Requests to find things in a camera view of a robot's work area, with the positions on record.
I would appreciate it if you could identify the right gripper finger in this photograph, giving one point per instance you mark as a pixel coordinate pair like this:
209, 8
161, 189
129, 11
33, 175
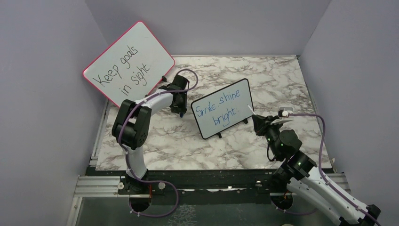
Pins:
260, 124
275, 118

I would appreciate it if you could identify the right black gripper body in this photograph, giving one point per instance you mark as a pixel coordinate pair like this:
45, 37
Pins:
271, 132

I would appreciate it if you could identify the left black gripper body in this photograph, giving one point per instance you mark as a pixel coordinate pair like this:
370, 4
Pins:
181, 107

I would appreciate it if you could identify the black framed whiteboard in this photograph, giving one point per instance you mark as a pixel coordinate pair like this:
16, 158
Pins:
222, 109

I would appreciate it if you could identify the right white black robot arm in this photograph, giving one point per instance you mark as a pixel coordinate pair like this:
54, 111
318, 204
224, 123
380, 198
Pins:
301, 175

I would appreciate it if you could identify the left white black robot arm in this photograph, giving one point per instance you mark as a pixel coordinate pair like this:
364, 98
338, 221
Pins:
131, 127

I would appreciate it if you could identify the pink framed whiteboard with writing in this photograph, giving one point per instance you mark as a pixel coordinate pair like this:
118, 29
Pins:
131, 67

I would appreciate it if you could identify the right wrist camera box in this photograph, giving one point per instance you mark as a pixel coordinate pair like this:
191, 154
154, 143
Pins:
283, 116

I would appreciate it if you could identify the black aluminium mounting rail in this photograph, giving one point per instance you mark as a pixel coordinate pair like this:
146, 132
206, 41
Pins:
193, 187

